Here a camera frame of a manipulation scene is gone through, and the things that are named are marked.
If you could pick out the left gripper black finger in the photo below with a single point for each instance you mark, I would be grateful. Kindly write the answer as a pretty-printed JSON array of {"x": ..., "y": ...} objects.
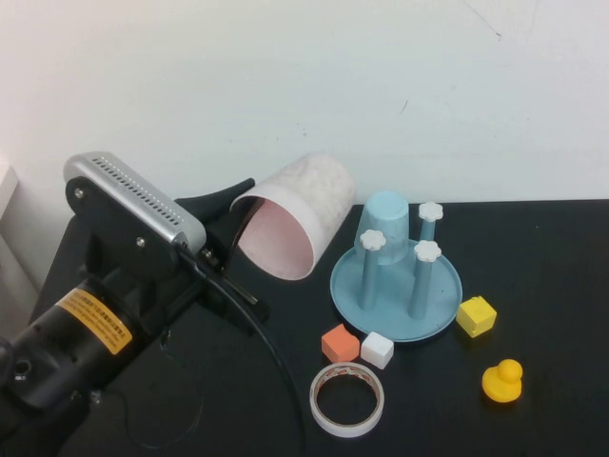
[
  {"x": 235, "y": 238},
  {"x": 214, "y": 202}
]

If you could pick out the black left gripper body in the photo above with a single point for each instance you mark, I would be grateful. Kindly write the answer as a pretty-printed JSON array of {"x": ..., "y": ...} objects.
[{"x": 143, "y": 276}]

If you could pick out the pink plastic cup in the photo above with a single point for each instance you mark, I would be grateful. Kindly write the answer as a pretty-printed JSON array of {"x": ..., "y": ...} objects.
[{"x": 309, "y": 190}]

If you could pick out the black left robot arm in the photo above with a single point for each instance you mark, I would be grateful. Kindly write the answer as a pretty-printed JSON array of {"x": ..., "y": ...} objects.
[{"x": 47, "y": 343}]

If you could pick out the translucent blue plastic cup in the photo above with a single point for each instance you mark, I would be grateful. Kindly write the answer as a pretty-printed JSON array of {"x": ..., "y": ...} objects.
[{"x": 387, "y": 212}]

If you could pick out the blue cup stand with posts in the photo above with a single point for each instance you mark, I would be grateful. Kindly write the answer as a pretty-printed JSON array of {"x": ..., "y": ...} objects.
[{"x": 395, "y": 319}]

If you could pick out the white cabinet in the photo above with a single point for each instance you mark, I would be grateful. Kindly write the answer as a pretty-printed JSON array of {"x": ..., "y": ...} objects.
[{"x": 9, "y": 247}]

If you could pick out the orange foam cube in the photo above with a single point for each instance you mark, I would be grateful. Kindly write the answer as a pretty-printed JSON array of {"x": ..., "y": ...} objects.
[{"x": 339, "y": 346}]

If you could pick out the white foam cube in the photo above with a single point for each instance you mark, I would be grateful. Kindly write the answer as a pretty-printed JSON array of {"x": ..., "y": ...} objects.
[{"x": 377, "y": 351}]

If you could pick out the white tape roll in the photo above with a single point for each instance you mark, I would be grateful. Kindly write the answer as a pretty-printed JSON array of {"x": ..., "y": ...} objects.
[{"x": 316, "y": 409}]

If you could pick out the yellow foam cube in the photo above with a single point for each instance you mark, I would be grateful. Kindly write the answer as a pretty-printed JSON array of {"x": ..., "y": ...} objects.
[{"x": 476, "y": 316}]

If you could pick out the yellow rubber duck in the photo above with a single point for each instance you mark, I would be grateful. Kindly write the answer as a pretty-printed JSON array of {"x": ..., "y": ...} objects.
[{"x": 502, "y": 383}]

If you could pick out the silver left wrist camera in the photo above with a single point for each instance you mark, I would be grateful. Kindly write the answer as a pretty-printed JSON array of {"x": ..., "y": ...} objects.
[{"x": 133, "y": 190}]

